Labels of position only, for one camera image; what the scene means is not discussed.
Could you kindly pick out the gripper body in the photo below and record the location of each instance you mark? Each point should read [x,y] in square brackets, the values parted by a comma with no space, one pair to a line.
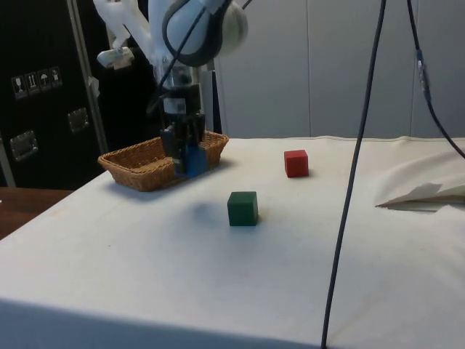
[181,102]

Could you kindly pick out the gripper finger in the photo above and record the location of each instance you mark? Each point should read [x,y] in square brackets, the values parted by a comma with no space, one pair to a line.
[196,129]
[170,143]

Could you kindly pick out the blue cube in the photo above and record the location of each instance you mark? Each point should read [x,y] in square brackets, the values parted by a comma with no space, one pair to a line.
[196,163]

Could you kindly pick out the wicker basket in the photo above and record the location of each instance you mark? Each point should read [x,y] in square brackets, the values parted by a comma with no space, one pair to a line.
[141,167]

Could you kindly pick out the green cube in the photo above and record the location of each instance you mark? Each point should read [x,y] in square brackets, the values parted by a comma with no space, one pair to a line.
[242,209]

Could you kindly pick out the red cube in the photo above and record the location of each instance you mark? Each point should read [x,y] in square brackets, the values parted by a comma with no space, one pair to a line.
[296,163]

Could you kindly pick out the black cabinet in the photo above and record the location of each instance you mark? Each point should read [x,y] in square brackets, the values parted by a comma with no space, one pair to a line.
[43,91]

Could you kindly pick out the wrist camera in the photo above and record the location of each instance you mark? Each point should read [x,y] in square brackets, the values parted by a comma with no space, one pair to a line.
[115,58]

